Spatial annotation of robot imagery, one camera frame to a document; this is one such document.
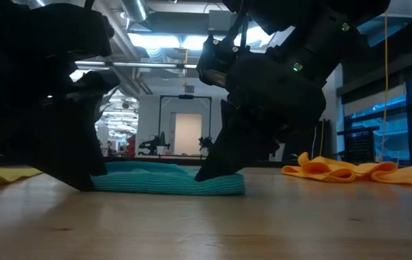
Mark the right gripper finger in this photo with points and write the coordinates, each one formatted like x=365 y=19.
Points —
x=227 y=144
x=272 y=141

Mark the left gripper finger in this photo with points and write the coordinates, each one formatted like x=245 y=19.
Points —
x=75 y=151

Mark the teal microfiber towel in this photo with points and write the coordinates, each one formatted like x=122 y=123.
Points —
x=155 y=178

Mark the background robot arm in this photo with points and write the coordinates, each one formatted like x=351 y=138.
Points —
x=153 y=144

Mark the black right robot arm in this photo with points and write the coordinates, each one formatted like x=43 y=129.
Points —
x=317 y=21

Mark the orange microfiber towel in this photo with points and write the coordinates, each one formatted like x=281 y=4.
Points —
x=353 y=171

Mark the black folded panels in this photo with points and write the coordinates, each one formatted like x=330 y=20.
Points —
x=323 y=141

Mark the long ceiling light tube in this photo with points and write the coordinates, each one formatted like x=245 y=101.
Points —
x=137 y=65

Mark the black aluminium table frame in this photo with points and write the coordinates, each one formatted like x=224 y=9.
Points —
x=137 y=158

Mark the black rig frame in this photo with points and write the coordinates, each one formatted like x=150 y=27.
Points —
x=185 y=96

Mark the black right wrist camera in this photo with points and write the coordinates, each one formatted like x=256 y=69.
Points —
x=216 y=61

